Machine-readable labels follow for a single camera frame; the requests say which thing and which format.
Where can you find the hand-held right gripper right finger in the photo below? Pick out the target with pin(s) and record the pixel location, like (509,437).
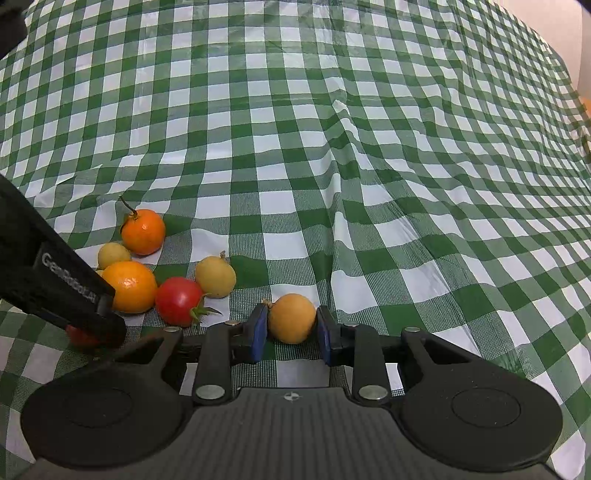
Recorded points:
(323,337)

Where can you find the orange with stem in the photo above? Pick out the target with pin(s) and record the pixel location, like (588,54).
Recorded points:
(143,233)

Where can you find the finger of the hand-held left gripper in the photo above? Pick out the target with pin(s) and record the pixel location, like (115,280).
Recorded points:
(104,330)

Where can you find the small yellow longan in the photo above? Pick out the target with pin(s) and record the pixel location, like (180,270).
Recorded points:
(113,255)

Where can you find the red cherry tomato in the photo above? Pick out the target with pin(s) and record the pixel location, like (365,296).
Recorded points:
(81,337)
(178,302)

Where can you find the green checkered tablecloth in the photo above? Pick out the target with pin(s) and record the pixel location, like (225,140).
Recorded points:
(295,138)

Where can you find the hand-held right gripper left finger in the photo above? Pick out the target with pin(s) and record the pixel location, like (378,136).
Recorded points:
(258,332)

